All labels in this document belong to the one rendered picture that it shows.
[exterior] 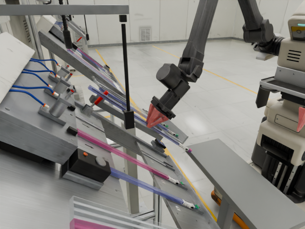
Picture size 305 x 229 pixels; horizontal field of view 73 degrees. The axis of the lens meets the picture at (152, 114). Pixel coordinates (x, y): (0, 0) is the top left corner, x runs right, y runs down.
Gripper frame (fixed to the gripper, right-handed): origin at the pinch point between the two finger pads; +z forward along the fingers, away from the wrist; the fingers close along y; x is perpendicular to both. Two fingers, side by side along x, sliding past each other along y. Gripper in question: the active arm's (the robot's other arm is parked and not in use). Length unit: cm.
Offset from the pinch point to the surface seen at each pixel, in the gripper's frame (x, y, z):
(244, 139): 173, -85, -26
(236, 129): 177, -105, -29
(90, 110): -18.7, -4.6, 8.1
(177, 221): 5.7, 31.1, 10.1
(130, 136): 2.4, -7.5, 10.4
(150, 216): 47, -9, 46
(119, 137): -1.5, -7.4, 12.7
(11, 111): -39.4, 27.2, 3.2
